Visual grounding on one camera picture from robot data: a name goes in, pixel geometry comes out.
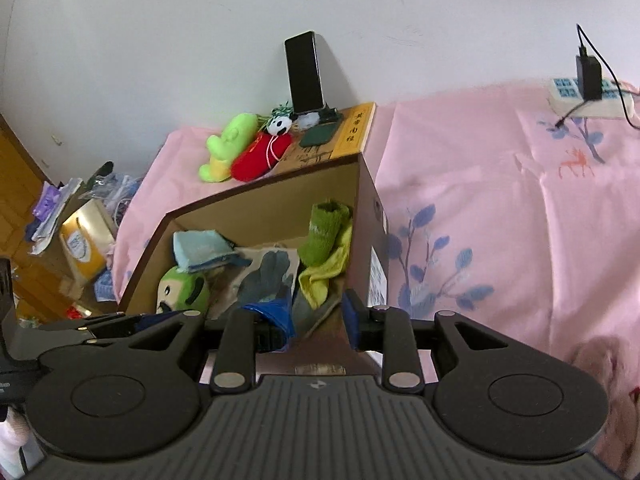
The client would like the grey glove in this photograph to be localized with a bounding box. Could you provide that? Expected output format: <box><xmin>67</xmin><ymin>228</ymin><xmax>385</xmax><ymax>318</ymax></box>
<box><xmin>235</xmin><ymin>250</ymin><xmax>296</xmax><ymax>308</ymax></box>

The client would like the clear plastic bag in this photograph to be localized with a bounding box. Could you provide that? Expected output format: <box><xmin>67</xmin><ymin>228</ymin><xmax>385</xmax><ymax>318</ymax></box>
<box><xmin>82</xmin><ymin>160</ymin><xmax>146</xmax><ymax>223</ymax></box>

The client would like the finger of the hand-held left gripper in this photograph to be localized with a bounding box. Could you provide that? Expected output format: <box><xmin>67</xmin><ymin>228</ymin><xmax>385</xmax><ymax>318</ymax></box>
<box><xmin>7</xmin><ymin>322</ymin><xmax>136</xmax><ymax>361</ymax></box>
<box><xmin>75</xmin><ymin>311</ymin><xmax>183</xmax><ymax>333</ymax></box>

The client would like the yellow cloth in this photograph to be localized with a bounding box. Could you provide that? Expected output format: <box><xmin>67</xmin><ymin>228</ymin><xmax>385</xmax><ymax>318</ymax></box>
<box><xmin>298</xmin><ymin>225</ymin><xmax>353</xmax><ymax>311</ymax></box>

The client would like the white power strip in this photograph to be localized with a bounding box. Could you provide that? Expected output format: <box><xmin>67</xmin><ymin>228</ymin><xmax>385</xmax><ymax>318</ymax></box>
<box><xmin>547</xmin><ymin>76</ymin><xmax>636</xmax><ymax>118</ymax></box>

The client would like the pink bunny plush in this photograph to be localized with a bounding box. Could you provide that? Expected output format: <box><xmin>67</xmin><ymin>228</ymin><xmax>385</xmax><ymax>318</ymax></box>
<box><xmin>572</xmin><ymin>337</ymin><xmax>640</xmax><ymax>466</ymax></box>

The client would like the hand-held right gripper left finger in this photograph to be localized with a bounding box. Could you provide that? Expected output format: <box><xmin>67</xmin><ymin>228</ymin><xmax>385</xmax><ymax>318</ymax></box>
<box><xmin>127</xmin><ymin>298</ymin><xmax>297</xmax><ymax>395</ymax></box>

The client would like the yellow tissue pack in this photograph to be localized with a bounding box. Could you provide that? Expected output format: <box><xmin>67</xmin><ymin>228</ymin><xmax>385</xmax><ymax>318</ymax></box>
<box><xmin>59</xmin><ymin>200</ymin><xmax>118</xmax><ymax>281</ymax></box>

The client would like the brown cardboard box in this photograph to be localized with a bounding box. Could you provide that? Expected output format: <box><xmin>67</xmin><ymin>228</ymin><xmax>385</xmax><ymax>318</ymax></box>
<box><xmin>119</xmin><ymin>152</ymin><xmax>390</xmax><ymax>377</ymax></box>

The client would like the panda plush toy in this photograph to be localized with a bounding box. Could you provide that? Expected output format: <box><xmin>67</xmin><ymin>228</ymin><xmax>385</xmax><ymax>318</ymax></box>
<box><xmin>265</xmin><ymin>104</ymin><xmax>295</xmax><ymax>136</ymax></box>

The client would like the grey cloth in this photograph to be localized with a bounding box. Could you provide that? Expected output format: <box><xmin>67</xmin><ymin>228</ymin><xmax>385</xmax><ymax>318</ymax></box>
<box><xmin>292</xmin><ymin>290</ymin><xmax>342</xmax><ymax>341</ymax></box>

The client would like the green round plush toy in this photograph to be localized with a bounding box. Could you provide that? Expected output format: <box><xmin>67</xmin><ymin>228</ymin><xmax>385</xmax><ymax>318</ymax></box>
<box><xmin>156</xmin><ymin>266</ymin><xmax>211</xmax><ymax>316</ymax></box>

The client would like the blue patterned packet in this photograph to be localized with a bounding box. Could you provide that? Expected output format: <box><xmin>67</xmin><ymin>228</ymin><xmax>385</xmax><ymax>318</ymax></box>
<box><xmin>94</xmin><ymin>270</ymin><xmax>119</xmax><ymax>304</ymax></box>

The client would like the purple white packet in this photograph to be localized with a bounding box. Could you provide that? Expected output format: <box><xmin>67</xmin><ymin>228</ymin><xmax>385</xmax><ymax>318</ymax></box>
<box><xmin>25</xmin><ymin>177</ymin><xmax>83</xmax><ymax>256</ymax></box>

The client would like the green fuzzy sock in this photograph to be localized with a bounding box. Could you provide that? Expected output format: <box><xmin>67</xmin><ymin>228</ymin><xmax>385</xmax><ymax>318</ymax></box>
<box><xmin>297</xmin><ymin>201</ymin><xmax>353</xmax><ymax>267</ymax></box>

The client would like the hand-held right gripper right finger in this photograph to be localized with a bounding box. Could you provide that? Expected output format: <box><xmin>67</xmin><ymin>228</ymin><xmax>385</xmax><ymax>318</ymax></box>
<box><xmin>341</xmin><ymin>289</ymin><xmax>521</xmax><ymax>395</ymax></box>

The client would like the beige cloth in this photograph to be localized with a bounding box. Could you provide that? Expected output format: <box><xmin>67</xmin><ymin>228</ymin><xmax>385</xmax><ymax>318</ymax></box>
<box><xmin>205</xmin><ymin>242</ymin><xmax>301</xmax><ymax>321</ymax></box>

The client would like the orange wooden furniture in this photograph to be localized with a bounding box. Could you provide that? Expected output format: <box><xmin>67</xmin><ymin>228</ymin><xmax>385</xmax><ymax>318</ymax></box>
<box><xmin>0</xmin><ymin>112</ymin><xmax>121</xmax><ymax>323</ymax></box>

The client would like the pink printed bedsheet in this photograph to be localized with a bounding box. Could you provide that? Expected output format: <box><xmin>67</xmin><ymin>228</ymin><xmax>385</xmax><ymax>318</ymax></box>
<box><xmin>110</xmin><ymin>80</ymin><xmax>640</xmax><ymax>476</ymax></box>

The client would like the black power adapter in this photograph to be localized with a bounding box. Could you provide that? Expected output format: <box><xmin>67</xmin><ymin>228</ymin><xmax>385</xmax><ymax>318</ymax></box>
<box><xmin>575</xmin><ymin>55</ymin><xmax>603</xmax><ymax>101</ymax></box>

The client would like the lime green plush toy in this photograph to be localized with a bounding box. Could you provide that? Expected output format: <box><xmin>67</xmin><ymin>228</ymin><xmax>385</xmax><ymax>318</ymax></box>
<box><xmin>199</xmin><ymin>112</ymin><xmax>258</xmax><ymax>183</ymax></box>

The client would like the light blue towel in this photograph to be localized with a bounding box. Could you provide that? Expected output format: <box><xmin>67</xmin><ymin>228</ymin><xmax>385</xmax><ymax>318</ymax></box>
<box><xmin>172</xmin><ymin>230</ymin><xmax>253</xmax><ymax>273</ymax></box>

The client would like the black charging cable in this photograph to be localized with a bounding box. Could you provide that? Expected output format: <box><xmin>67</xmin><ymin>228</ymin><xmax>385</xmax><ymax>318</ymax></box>
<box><xmin>555</xmin><ymin>24</ymin><xmax>640</xmax><ymax>132</ymax></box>

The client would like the red plush toy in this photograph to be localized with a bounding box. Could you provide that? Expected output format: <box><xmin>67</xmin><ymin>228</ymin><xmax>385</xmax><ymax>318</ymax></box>
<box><xmin>230</xmin><ymin>132</ymin><xmax>293</xmax><ymax>182</ymax></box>

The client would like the person's left forearm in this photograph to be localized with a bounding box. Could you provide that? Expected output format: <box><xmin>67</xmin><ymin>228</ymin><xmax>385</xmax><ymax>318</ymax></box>
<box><xmin>0</xmin><ymin>405</ymin><xmax>40</xmax><ymax>480</ymax></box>

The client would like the yellow edged gift box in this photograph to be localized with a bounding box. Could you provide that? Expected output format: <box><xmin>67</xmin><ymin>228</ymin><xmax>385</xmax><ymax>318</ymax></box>
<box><xmin>280</xmin><ymin>102</ymin><xmax>377</xmax><ymax>166</ymax></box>

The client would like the black smartphone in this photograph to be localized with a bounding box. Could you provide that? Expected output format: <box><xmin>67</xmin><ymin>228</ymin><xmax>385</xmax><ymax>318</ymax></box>
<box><xmin>284</xmin><ymin>31</ymin><xmax>328</xmax><ymax>113</ymax></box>

